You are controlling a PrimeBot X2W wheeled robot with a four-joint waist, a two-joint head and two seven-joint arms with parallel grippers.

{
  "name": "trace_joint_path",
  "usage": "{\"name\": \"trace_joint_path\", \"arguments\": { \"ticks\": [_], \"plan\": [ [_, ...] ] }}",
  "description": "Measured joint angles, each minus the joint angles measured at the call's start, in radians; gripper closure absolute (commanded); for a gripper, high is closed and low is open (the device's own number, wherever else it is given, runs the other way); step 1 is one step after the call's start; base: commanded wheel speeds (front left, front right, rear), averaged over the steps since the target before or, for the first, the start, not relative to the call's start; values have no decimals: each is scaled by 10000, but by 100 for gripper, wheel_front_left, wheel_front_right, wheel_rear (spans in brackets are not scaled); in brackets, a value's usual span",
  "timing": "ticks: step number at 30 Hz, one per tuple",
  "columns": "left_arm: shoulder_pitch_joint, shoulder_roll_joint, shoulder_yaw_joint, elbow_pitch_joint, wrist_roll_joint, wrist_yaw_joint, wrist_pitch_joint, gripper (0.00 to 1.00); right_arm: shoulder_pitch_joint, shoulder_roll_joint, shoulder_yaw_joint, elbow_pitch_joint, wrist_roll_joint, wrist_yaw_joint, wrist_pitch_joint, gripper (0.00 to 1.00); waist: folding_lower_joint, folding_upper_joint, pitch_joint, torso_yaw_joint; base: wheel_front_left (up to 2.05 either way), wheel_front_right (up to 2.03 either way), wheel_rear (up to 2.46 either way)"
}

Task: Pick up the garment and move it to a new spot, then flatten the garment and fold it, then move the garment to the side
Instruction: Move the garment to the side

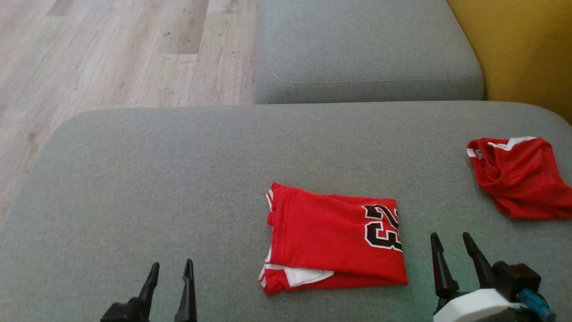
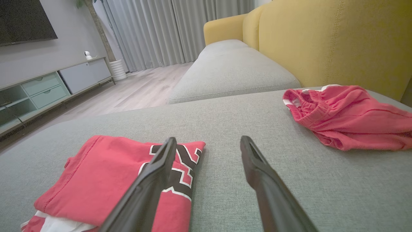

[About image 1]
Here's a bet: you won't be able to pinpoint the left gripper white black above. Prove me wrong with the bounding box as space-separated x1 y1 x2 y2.
100 258 198 322

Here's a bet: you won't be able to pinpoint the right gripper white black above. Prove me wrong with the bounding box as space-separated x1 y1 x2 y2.
430 231 524 322

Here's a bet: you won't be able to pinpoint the red shorts with white waistband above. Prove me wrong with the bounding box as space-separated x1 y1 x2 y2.
467 136 572 220

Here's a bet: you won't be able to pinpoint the red Bulls 23 jersey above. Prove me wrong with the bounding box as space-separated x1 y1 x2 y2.
258 182 409 296

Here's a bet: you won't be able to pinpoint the large grey sofa seat cushion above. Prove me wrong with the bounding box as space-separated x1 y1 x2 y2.
0 101 572 322

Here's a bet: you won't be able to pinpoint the small grey sofa cushion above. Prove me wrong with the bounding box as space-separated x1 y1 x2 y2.
253 0 484 105

